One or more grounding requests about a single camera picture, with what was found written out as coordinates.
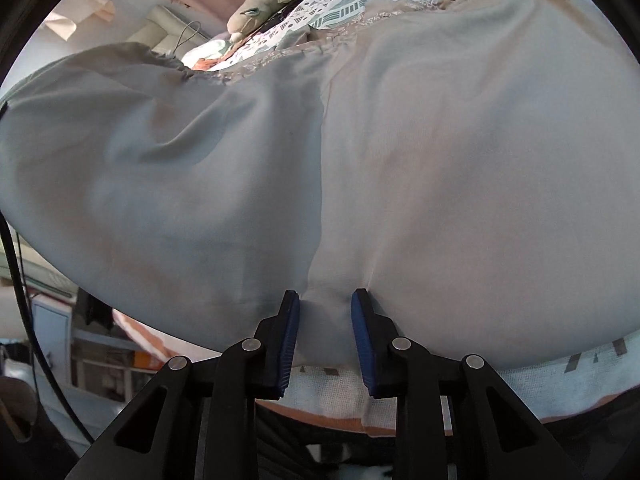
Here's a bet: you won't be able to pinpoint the white cabinet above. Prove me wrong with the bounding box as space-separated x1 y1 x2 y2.
30 295 76 386

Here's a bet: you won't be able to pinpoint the grey plush toy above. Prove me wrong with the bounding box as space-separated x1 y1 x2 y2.
227 0 311 36

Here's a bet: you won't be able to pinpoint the white geometric patterned blanket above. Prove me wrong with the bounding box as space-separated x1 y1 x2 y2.
235 0 640 436

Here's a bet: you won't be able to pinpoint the cream chair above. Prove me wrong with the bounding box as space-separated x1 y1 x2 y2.
125 5 213 56

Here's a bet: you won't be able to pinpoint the storage shelf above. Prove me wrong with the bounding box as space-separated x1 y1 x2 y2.
72 335 161 403

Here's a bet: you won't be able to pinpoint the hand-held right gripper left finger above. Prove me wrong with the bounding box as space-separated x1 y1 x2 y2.
65 289 302 480

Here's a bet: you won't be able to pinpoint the black cable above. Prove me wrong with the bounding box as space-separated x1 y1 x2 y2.
0 210 96 446

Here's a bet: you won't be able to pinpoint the beige pants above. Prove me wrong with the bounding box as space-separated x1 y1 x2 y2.
0 0 640 366

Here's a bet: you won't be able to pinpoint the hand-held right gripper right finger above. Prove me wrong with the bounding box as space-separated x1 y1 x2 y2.
350 287 583 480

